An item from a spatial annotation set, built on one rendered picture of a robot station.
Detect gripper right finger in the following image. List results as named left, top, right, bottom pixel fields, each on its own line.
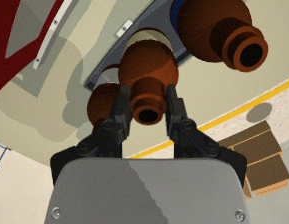
left=165, top=84, right=247, bottom=188

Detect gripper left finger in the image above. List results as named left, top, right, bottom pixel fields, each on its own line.
left=50, top=84, right=132, bottom=186

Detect brown bottle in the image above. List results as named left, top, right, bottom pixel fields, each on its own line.
left=170, top=0, right=268, bottom=73
left=87, top=64, right=121, bottom=134
left=118, top=27, right=179, bottom=125

